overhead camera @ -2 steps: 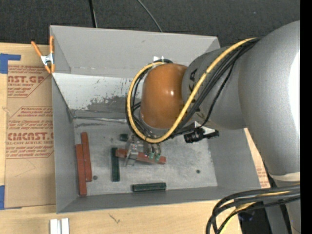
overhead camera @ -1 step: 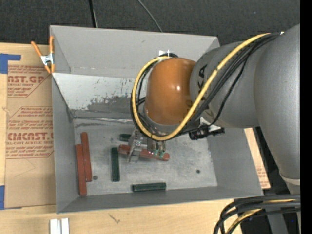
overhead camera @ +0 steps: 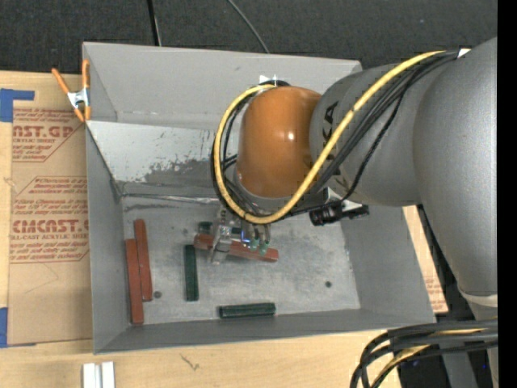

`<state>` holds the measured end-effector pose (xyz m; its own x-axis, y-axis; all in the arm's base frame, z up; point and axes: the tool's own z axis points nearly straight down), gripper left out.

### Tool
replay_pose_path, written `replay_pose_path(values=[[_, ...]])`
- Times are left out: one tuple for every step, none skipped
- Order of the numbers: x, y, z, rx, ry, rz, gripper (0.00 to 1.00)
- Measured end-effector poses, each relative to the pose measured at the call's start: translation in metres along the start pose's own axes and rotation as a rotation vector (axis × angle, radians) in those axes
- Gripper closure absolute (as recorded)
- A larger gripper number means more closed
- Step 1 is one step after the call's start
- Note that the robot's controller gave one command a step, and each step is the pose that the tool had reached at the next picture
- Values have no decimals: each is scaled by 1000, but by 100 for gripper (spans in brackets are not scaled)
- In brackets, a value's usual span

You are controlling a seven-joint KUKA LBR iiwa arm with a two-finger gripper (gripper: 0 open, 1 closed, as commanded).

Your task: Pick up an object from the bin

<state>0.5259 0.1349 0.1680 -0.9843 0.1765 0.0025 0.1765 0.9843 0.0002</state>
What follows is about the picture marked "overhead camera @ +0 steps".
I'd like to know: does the brown cardboard board red print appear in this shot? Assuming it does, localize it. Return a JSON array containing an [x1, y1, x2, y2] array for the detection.
[[0, 70, 450, 349]]

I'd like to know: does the red-brown flat block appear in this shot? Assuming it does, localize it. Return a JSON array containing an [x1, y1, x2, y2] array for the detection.
[[133, 218, 154, 302], [124, 238, 145, 326], [192, 233, 280, 264]]

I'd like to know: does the black cylinder on white bracket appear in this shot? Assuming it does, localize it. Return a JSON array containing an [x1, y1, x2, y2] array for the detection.
[[309, 188, 371, 228]]

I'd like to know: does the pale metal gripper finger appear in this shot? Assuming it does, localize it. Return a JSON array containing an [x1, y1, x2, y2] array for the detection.
[[221, 225, 235, 255], [208, 226, 224, 265]]

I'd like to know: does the grey metal bin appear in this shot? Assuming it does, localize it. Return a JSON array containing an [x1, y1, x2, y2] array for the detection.
[[82, 41, 438, 355]]

